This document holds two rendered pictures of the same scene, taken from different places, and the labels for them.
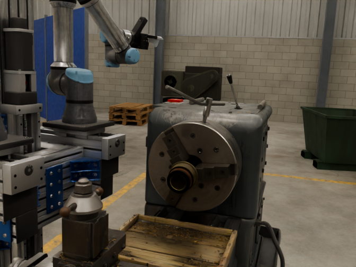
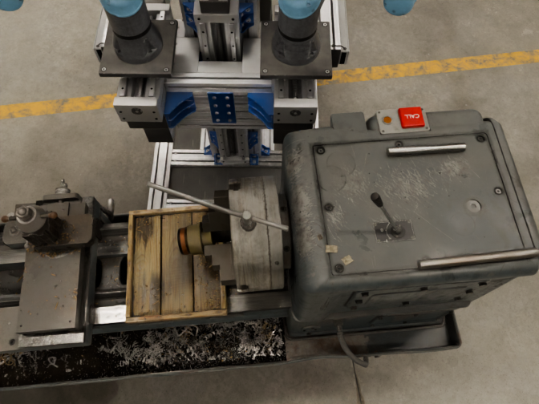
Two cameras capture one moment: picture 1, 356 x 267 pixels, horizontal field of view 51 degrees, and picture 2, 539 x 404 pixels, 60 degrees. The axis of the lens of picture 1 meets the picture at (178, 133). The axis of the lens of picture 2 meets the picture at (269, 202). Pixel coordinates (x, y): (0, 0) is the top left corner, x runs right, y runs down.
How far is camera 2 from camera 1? 1.53 m
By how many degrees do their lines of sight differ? 72
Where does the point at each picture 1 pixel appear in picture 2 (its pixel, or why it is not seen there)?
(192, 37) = not seen: outside the picture
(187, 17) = not seen: outside the picture
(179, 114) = (294, 171)
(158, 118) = (285, 148)
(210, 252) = (178, 300)
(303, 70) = not seen: outside the picture
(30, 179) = (142, 116)
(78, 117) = (277, 50)
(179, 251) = (170, 273)
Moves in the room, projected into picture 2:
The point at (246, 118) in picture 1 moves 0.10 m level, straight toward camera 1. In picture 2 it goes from (310, 266) to (268, 275)
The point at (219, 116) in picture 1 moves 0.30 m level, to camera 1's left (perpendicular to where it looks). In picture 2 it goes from (304, 227) to (258, 130)
